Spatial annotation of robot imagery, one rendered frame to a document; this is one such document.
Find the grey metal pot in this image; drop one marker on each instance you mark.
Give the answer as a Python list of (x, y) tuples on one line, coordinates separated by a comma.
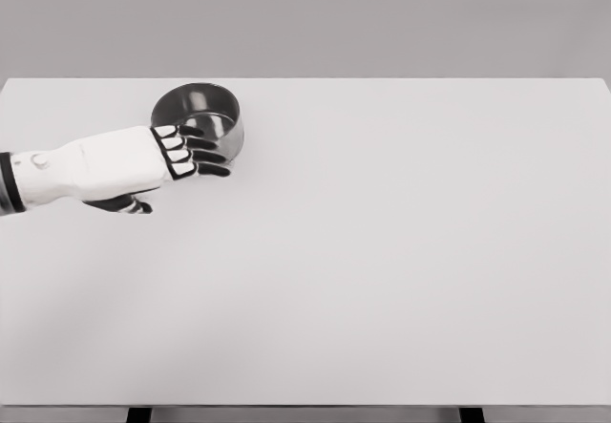
[(224, 122)]

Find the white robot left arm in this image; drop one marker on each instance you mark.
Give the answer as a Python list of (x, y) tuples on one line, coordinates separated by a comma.
[(33, 175)]

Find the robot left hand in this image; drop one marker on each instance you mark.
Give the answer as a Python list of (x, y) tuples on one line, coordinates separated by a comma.
[(119, 160)]

